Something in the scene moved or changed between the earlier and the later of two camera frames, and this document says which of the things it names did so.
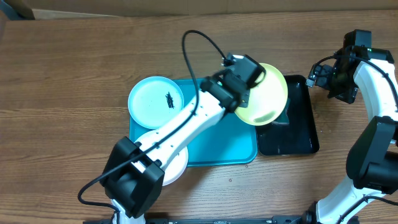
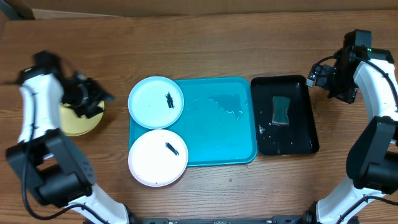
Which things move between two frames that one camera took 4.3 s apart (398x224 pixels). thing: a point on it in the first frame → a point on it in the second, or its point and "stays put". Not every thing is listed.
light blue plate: [153, 101] stays put
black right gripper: [344, 95] stays put
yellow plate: [267, 122] → [72, 126]
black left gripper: [247, 97] → [100, 95]
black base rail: [272, 219] stays put
